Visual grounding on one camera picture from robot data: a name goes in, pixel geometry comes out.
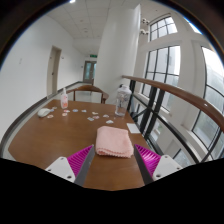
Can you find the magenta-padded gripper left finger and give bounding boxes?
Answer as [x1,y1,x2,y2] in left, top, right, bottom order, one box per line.
[45,143,96,187]

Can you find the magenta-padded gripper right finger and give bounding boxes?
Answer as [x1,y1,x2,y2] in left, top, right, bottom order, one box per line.
[133,143,184,186]

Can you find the pink towel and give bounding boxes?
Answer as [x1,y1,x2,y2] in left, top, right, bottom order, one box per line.
[94,125,135,159]

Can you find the white paper card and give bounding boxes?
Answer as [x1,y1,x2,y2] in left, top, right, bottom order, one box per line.
[126,122,142,135]

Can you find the white computer mouse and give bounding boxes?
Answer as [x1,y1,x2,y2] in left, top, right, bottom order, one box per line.
[36,107,52,119]

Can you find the white pump bottle orange label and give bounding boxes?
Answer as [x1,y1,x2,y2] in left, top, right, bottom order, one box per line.
[59,87,70,110]

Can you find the clear plastic water bottle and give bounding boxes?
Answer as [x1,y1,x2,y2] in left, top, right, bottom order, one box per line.
[114,83,133,118]

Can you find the wooden handrail black balusters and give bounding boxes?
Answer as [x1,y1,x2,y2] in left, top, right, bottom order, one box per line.
[121,74,224,165]

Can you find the wooden chair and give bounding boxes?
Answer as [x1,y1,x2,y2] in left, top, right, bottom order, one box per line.
[66,84,110,105]

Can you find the glazed double door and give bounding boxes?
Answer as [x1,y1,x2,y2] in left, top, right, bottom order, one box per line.
[82,60,98,85]

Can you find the white single door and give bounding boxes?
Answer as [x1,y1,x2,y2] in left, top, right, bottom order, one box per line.
[46,45,63,100]

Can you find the large black-framed window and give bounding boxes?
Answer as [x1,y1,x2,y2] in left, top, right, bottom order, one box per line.
[141,14,224,161]

